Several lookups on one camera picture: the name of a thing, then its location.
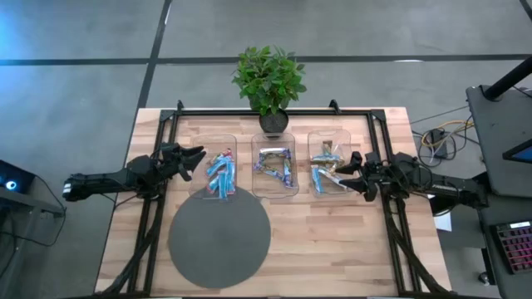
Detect potted green plant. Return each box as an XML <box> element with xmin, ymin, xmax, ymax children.
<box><xmin>231</xmin><ymin>45</ymin><xmax>308</xmax><ymax>136</ymax></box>

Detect grey side stand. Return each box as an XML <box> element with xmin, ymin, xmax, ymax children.
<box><xmin>0</xmin><ymin>186</ymin><xmax>68</xmax><ymax>299</ymax></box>

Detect black device with blue light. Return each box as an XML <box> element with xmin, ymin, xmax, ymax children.
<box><xmin>0</xmin><ymin>159</ymin><xmax>37</xmax><ymax>194</ymax></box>

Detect black round post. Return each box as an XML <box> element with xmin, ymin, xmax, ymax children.
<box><xmin>483</xmin><ymin>55</ymin><xmax>532</xmax><ymax>102</ymax></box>

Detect white paper sheet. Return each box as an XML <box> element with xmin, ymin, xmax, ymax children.
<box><xmin>431</xmin><ymin>194</ymin><xmax>453</xmax><ymax>233</ymax></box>

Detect black aluminium table frame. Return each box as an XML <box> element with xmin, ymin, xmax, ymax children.
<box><xmin>95</xmin><ymin>99</ymin><xmax>455</xmax><ymax>298</ymax></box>

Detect black keyboard with coloured keys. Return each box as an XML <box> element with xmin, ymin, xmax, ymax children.
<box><xmin>490</xmin><ymin>220</ymin><xmax>532</xmax><ymax>276</ymax></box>

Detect dark grey keyboard desk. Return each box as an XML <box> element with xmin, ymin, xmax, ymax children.
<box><xmin>475</xmin><ymin>192</ymin><xmax>532</xmax><ymax>299</ymax></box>

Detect tablet with blue screen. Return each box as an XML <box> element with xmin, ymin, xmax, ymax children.
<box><xmin>501</xmin><ymin>138</ymin><xmax>532</xmax><ymax>164</ymax></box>

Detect white blue granola bar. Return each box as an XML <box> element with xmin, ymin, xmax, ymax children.
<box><xmin>311</xmin><ymin>165</ymin><xmax>326</xmax><ymax>194</ymax></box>
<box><xmin>319</xmin><ymin>167</ymin><xmax>351</xmax><ymax>193</ymax></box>

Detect round grey mat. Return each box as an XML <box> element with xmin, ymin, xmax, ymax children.
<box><xmin>167</xmin><ymin>185</ymin><xmax>273</xmax><ymax>290</ymax></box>

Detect clear plastic bin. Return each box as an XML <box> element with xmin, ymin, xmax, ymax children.
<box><xmin>188</xmin><ymin>133</ymin><xmax>239</xmax><ymax>201</ymax></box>
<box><xmin>307</xmin><ymin>128</ymin><xmax>355</xmax><ymax>197</ymax></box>
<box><xmin>249</xmin><ymin>132</ymin><xmax>301</xmax><ymax>200</ymax></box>

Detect purple green granola bar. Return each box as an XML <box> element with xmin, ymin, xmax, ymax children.
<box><xmin>281</xmin><ymin>149</ymin><xmax>294</xmax><ymax>189</ymax></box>
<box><xmin>253</xmin><ymin>150</ymin><xmax>272</xmax><ymax>173</ymax></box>
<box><xmin>259</xmin><ymin>146</ymin><xmax>293</xmax><ymax>159</ymax></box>

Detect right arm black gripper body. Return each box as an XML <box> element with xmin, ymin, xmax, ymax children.
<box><xmin>360</xmin><ymin>150</ymin><xmax>391</xmax><ymax>197</ymax></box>

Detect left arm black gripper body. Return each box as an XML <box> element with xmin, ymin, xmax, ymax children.
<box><xmin>155</xmin><ymin>141</ymin><xmax>189</xmax><ymax>182</ymax></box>

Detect black power adapter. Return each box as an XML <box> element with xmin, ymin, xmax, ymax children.
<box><xmin>429</xmin><ymin>129</ymin><xmax>449</xmax><ymax>159</ymax></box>

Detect snack bars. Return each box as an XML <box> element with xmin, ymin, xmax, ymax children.
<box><xmin>259</xmin><ymin>165</ymin><xmax>290</xmax><ymax>184</ymax></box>

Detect yellow cable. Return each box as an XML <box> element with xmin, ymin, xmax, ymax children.
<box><xmin>421</xmin><ymin>119</ymin><xmax>474</xmax><ymax>147</ymax></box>

